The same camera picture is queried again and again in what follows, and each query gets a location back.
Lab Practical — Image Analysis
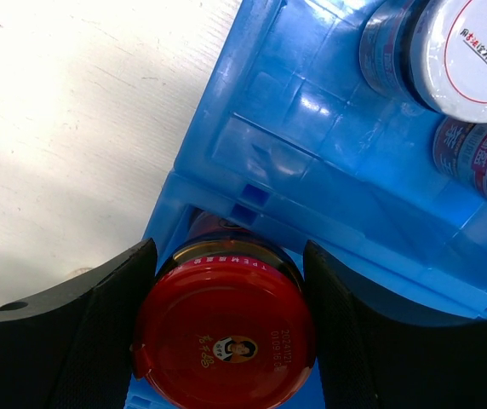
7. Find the white-lid jar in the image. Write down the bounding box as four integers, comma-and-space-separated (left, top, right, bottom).
359, 0, 487, 124
433, 118, 487, 199

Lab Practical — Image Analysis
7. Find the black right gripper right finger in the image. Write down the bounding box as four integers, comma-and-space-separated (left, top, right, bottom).
303, 242, 487, 408

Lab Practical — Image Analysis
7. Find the blue three-compartment plastic bin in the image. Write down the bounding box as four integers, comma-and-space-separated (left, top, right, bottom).
145, 1, 487, 408

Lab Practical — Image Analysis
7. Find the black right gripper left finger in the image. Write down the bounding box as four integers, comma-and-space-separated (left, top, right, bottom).
0, 239, 157, 408

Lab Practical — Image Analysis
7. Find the red-lid sauce jar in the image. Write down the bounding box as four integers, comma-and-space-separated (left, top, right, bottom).
130, 210, 316, 408

